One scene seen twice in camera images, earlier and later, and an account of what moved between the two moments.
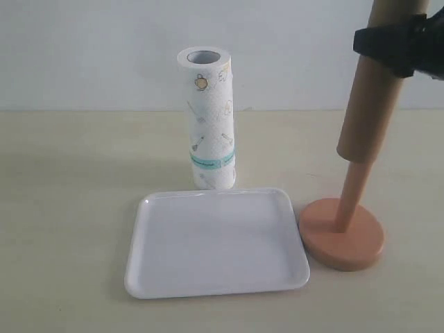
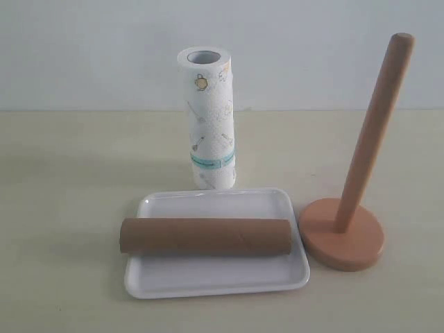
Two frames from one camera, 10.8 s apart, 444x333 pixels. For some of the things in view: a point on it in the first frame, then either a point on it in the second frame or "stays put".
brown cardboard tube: (375, 89) → (205, 236)
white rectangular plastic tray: (215, 241) stays put
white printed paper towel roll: (209, 73) stays put
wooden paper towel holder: (342, 234) stays put
